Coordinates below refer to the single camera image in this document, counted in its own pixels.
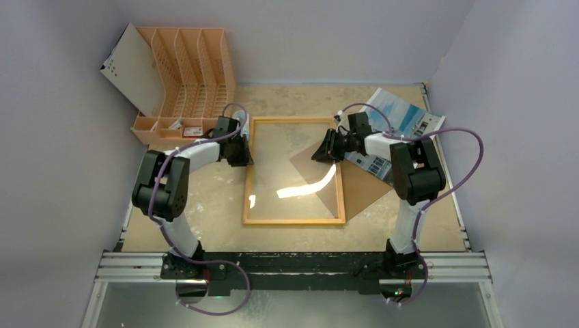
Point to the clear frame glass pane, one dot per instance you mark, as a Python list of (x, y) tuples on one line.
[(294, 181)]

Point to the green white pen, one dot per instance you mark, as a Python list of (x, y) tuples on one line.
[(176, 125)]

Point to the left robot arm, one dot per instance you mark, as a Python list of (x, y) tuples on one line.
[(161, 188)]

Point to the white perforated paper sheet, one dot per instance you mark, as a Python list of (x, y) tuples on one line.
[(131, 68)]

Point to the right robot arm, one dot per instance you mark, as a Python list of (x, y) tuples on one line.
[(418, 177)]

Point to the orange plastic desk organizer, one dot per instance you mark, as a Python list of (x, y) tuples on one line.
[(197, 74)]

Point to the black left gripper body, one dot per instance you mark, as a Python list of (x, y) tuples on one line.
[(235, 144)]

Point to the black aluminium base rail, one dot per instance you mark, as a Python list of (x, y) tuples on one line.
[(362, 272)]

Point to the brown frame backing board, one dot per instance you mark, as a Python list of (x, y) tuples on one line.
[(360, 188)]

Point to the building and sky photo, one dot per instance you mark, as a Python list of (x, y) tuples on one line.
[(384, 110)]

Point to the yellow wooden picture frame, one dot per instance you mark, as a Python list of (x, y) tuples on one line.
[(249, 181)]

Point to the red white small box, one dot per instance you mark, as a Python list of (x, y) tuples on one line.
[(192, 132)]

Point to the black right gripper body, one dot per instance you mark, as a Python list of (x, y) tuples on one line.
[(334, 145)]

